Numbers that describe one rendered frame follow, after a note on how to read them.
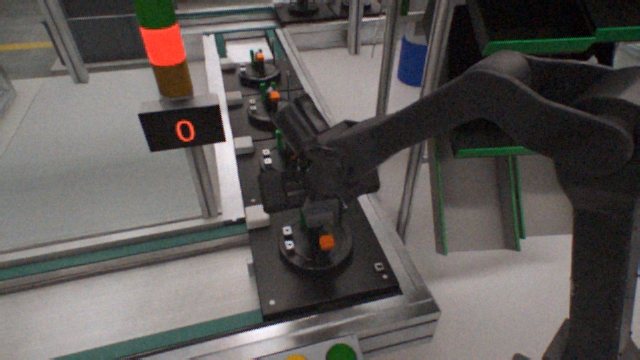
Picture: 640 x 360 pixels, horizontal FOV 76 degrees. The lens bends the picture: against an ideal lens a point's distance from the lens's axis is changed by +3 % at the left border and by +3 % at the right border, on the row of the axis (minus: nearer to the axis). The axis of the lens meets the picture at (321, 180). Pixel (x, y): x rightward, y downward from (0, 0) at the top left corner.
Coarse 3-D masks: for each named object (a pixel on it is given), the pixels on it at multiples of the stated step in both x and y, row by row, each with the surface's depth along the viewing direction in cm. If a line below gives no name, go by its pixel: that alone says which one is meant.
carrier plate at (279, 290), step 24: (288, 216) 82; (336, 216) 82; (360, 216) 82; (264, 240) 77; (360, 240) 77; (264, 264) 73; (360, 264) 73; (384, 264) 73; (264, 288) 69; (288, 288) 69; (312, 288) 69; (336, 288) 69; (360, 288) 69; (384, 288) 70; (264, 312) 66; (288, 312) 67
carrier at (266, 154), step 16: (240, 144) 98; (256, 144) 102; (272, 144) 102; (240, 160) 97; (256, 160) 97; (272, 160) 93; (288, 160) 92; (240, 176) 92; (256, 176) 92; (256, 192) 88
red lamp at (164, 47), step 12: (144, 36) 55; (156, 36) 55; (168, 36) 55; (180, 36) 57; (156, 48) 56; (168, 48) 56; (180, 48) 58; (156, 60) 57; (168, 60) 57; (180, 60) 58
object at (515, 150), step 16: (432, 0) 67; (432, 16) 67; (464, 16) 72; (464, 32) 72; (448, 48) 62; (464, 48) 70; (448, 64) 62; (464, 64) 69; (448, 80) 62; (464, 128) 63; (480, 128) 63; (496, 128) 64; (464, 144) 62; (480, 144) 62; (496, 144) 62; (512, 144) 62
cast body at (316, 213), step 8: (304, 200) 66; (328, 200) 67; (304, 208) 68; (312, 208) 67; (320, 208) 68; (328, 208) 67; (312, 216) 66; (320, 216) 67; (328, 216) 67; (312, 224) 68; (320, 224) 68
